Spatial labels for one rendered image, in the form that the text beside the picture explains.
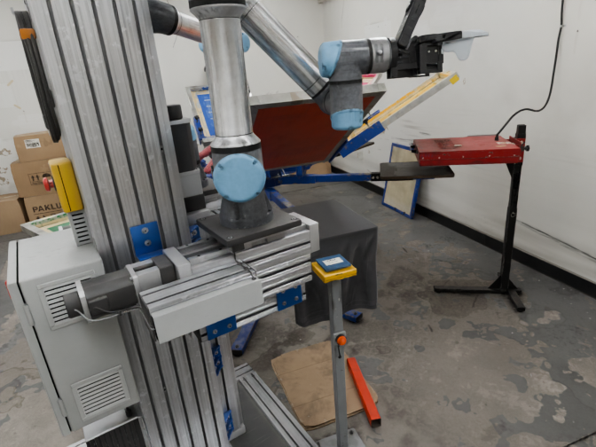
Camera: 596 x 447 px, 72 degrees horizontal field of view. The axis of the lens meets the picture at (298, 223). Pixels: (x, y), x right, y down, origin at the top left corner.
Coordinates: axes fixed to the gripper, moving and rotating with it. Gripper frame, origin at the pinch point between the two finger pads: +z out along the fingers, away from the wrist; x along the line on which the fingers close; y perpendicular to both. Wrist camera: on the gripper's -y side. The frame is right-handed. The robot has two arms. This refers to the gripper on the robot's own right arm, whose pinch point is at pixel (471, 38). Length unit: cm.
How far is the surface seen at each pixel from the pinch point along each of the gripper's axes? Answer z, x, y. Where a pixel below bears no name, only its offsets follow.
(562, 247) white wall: 164, -169, 118
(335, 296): -28, -46, 79
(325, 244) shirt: -25, -74, 66
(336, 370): -29, -51, 112
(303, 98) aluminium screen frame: -30, -69, 5
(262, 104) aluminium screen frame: -46, -66, 6
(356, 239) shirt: -11, -78, 67
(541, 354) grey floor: 99, -101, 155
